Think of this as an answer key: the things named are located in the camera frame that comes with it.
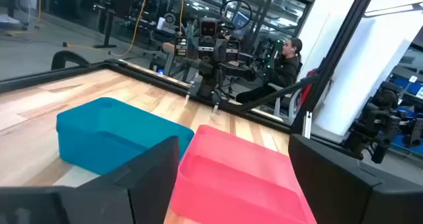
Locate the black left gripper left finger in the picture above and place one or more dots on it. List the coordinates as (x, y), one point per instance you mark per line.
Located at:
(145, 184)

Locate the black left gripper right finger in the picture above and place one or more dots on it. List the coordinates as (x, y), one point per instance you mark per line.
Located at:
(340, 191)

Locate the black background robot arm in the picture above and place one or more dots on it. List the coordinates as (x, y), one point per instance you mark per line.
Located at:
(376, 121)

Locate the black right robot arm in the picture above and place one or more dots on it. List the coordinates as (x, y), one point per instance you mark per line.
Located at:
(207, 80)

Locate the teal plastic bin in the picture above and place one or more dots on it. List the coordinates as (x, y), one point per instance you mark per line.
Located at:
(99, 134)

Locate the pink translucent plastic bin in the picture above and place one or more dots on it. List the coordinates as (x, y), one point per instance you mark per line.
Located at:
(231, 184)

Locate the person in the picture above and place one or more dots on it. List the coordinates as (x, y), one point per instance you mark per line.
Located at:
(285, 70)

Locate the grey chair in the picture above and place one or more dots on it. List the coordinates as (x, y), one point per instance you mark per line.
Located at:
(281, 100)

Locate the red bag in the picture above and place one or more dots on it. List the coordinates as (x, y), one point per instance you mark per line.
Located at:
(306, 88)

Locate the black floor stand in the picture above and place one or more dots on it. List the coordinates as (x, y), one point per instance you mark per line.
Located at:
(108, 29)

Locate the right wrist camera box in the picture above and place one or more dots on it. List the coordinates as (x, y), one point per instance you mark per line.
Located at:
(208, 27)

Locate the black aluminium table frame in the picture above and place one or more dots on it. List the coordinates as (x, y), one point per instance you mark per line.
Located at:
(33, 81)

